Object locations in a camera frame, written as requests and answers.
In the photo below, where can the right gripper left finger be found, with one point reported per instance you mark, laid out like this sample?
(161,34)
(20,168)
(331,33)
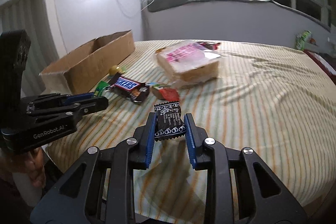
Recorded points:
(98,187)

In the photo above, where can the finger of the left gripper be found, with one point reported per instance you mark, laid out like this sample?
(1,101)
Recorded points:
(53,100)
(82,108)

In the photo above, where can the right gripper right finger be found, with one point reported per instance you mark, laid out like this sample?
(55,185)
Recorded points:
(241,188)

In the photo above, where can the green snack bar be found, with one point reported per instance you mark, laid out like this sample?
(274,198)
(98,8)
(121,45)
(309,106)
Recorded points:
(101,89)

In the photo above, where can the Snickers bar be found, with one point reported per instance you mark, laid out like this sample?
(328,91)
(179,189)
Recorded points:
(132,90)

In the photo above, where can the black snack packet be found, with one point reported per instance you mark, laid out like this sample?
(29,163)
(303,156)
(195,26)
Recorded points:
(169,124)

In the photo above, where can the red brown snack packet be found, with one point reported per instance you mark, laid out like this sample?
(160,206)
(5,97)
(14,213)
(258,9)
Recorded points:
(164,92)

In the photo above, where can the person's left hand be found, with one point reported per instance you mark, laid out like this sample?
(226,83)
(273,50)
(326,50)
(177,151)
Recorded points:
(30,163)

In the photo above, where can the cardboard box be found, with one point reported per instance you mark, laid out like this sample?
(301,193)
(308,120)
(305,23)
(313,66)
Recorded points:
(81,69)

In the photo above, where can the yellow ball candy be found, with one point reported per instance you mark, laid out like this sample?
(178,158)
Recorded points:
(117,69)

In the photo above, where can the striped tablecloth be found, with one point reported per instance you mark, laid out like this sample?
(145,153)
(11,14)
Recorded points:
(274,99)

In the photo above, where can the packaged sliced bread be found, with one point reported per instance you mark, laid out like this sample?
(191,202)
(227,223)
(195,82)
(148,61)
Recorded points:
(186,64)

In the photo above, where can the red snack behind bread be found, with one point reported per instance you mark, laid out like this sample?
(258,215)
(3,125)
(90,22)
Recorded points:
(212,46)

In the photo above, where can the green tissue pack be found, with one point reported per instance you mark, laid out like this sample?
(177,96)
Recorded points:
(301,39)

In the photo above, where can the grey windowsill cloth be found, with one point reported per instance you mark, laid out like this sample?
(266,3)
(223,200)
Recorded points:
(160,5)

